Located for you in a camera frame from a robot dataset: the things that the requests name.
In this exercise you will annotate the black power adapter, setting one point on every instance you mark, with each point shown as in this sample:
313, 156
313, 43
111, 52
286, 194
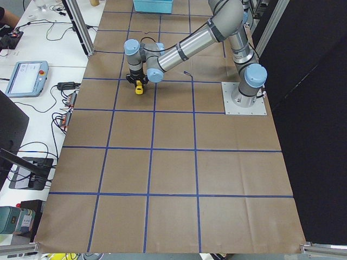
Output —
66, 85

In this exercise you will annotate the yellow toy beetle car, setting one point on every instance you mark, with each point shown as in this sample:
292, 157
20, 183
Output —
139, 89

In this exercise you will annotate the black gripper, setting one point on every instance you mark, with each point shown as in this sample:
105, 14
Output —
136, 73

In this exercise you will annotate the teach pendant tablet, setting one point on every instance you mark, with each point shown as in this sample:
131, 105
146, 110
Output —
27, 79

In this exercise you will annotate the aluminium frame post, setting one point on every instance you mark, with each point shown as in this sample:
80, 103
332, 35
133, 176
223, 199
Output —
78, 23

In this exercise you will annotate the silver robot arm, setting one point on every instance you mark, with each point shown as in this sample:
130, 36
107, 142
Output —
148, 62

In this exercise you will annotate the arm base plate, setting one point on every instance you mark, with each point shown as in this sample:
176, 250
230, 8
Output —
237, 104

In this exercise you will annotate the light blue plastic bin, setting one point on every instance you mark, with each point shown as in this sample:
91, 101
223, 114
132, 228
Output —
153, 6

